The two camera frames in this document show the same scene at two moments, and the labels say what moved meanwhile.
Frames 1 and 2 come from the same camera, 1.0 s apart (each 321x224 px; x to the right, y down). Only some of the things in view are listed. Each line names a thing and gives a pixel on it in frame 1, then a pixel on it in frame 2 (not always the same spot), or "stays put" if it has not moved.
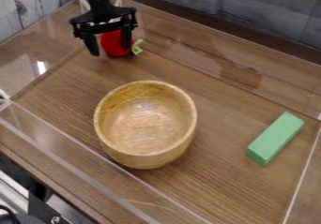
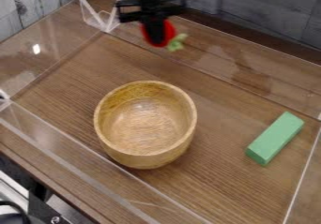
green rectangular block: (273, 138) stays put
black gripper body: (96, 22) → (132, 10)
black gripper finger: (126, 25) → (154, 26)
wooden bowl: (145, 120) stays put
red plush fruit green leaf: (113, 45) → (172, 39)
